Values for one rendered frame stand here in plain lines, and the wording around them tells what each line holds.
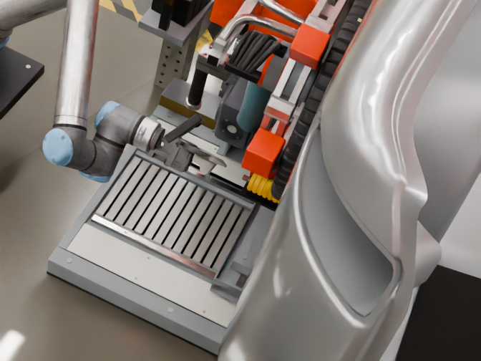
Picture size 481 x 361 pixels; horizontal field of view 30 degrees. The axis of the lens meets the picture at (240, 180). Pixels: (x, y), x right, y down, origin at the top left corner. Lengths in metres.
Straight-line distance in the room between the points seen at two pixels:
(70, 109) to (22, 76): 0.66
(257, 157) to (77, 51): 0.60
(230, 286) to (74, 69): 0.85
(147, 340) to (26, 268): 0.45
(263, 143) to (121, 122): 0.46
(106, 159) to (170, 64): 1.01
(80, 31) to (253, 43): 0.51
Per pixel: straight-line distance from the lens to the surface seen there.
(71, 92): 2.43
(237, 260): 2.80
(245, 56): 2.23
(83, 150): 2.42
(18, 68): 3.09
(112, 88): 3.49
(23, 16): 2.90
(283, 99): 2.19
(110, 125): 2.49
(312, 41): 2.11
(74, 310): 2.88
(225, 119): 2.99
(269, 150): 2.20
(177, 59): 3.40
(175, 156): 2.46
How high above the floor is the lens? 2.48
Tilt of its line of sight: 49 degrees down
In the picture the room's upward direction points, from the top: 20 degrees clockwise
